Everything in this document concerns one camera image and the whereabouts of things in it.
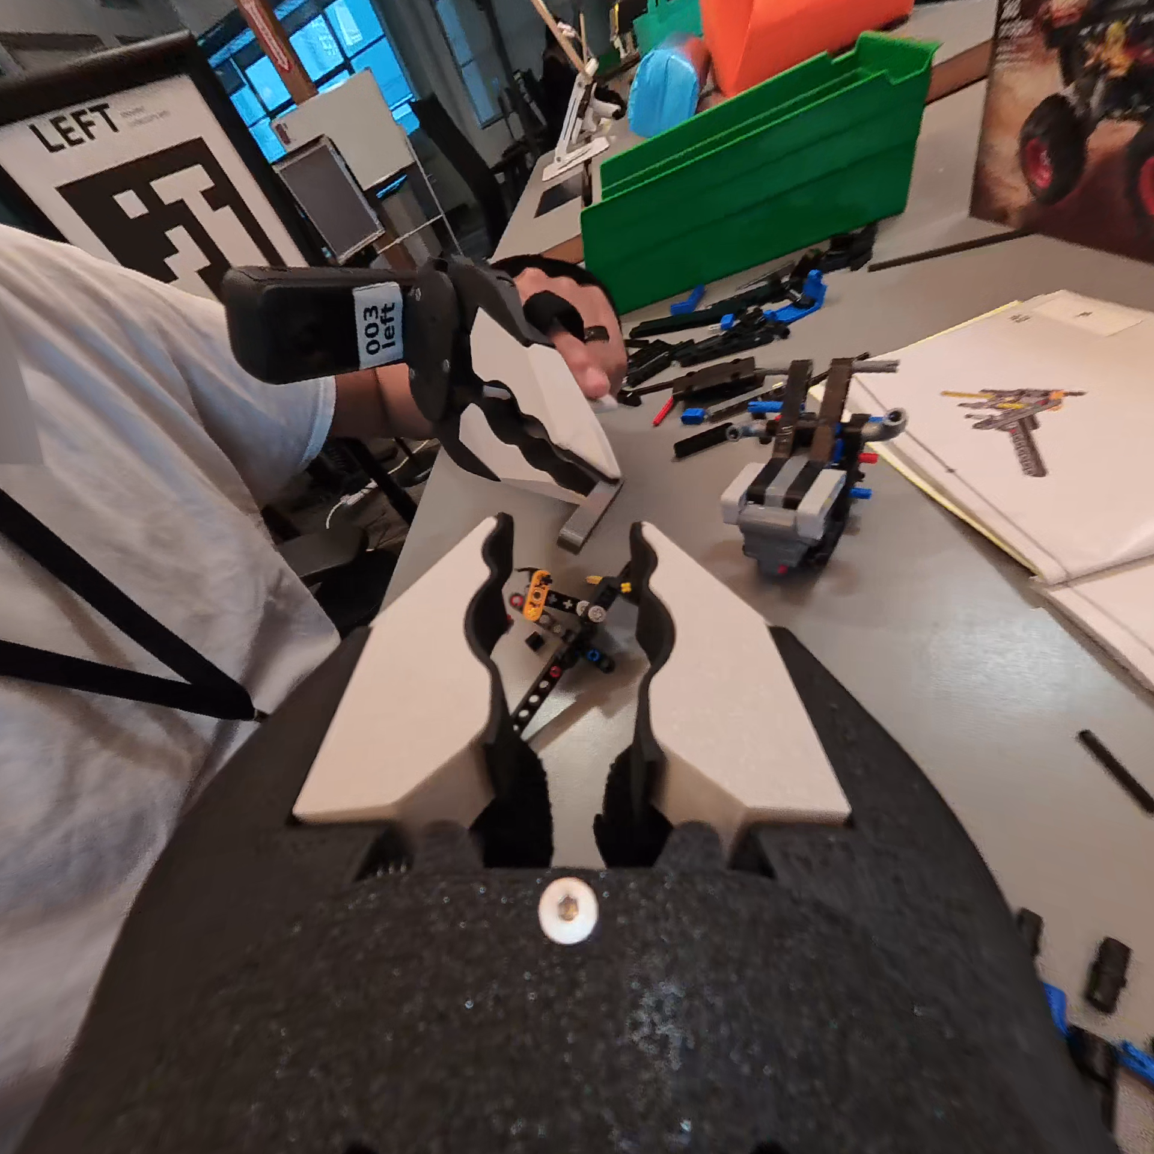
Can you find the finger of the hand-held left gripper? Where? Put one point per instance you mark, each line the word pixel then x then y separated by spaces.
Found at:
pixel 540 398
pixel 490 457

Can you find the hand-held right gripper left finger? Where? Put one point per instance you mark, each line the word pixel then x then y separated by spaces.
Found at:
pixel 397 721

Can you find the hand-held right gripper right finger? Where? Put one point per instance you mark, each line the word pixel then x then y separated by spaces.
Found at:
pixel 738 721

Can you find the dark grey holed lego beam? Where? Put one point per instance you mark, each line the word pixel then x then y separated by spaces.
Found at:
pixel 586 519

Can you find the black lego assembly orange part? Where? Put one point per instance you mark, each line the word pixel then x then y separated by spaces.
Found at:
pixel 534 596

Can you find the person's left forearm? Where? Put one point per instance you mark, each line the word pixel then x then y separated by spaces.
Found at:
pixel 378 407

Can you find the pile of black blue lego pieces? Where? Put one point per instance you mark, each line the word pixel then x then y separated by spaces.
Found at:
pixel 720 374

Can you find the grey black lego vehicle assembly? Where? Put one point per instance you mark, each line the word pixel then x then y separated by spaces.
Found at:
pixel 784 504

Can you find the open lego instruction booklet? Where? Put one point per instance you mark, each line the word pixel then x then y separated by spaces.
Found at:
pixel 990 470

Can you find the black lego connector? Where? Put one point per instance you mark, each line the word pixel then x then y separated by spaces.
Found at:
pixel 1106 975
pixel 1029 934

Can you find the black lego axle rod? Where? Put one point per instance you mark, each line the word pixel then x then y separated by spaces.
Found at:
pixel 1113 767

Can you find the person's left hand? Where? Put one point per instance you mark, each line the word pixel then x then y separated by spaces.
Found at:
pixel 595 361

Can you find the grey framed screen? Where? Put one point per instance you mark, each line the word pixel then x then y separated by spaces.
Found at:
pixel 329 199

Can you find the black flat pad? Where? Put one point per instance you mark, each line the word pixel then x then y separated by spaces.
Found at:
pixel 558 201

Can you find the white board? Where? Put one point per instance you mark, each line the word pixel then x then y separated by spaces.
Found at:
pixel 360 109

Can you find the white desk stand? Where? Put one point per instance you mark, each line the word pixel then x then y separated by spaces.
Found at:
pixel 580 126

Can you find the green plastic bin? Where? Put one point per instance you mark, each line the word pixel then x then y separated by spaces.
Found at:
pixel 748 199

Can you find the light blue bag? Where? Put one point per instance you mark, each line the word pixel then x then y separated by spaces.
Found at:
pixel 667 91

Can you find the green bag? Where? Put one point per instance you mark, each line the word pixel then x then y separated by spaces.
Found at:
pixel 667 23

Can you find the orange plastic bin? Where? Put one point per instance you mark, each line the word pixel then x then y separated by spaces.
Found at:
pixel 792 36

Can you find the small black and blue pins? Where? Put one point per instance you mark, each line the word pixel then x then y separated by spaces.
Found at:
pixel 1095 1050

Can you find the dark toy truck box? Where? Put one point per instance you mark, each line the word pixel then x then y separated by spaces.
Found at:
pixel 1064 119

